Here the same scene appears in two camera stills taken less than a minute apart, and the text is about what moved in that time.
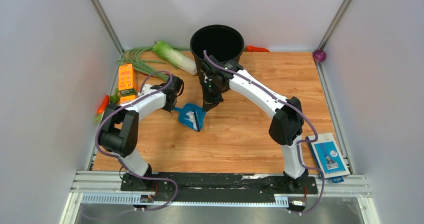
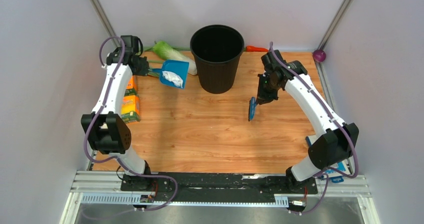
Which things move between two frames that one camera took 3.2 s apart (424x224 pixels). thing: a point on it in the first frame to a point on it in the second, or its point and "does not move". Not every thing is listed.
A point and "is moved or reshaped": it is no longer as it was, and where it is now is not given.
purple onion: x=319 y=56 does not move
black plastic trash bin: x=224 y=42 does not move
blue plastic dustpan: x=200 y=113 to x=179 y=69
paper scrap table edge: x=191 y=118 is moved or reshaped
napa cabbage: x=178 y=60 does not move
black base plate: x=222 y=183 does not move
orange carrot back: x=250 y=48 does not move
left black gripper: x=170 y=109 to x=145 y=67
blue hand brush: x=200 y=118 to x=252 y=108
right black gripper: x=218 y=99 to x=263 y=97
